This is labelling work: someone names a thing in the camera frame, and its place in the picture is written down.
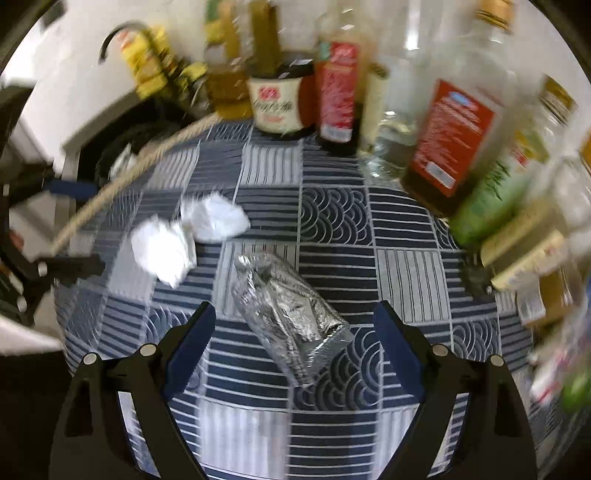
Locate green label yellow cap bottle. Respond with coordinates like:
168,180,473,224
203,0,232,51

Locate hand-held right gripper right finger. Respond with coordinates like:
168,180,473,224
373,300,539,480

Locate clear bottle with cream label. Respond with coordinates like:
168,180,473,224
360,0,435,183

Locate black faucet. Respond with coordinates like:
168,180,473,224
99,21,153,63

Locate yellow dish soap bottle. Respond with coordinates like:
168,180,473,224
121,25,174,100

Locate cream label glass bottle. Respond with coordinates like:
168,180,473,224
480,198,587,324

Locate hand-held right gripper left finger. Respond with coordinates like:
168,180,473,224
48,301,218,480

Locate red label sauce bottle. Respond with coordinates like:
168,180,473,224
314,0,370,155

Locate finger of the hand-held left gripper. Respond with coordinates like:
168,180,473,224
0,251,107,326
0,168,101,202

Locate blue white patterned tablecloth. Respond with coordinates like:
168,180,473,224
48,113,536,480

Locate green and white packet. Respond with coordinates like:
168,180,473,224
526,318,591,416

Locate dark bottle with red label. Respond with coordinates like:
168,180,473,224
402,0,518,217

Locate dark jar with white label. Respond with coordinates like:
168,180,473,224
246,0,317,140

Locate yellow oil glass bottle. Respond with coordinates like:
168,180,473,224
205,0,254,121

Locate silver foil packet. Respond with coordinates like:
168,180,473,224
233,251,354,387

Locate black bin bag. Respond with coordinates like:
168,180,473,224
92,108,204,185

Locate yellow rubber gloves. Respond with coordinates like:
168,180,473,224
178,62,209,93

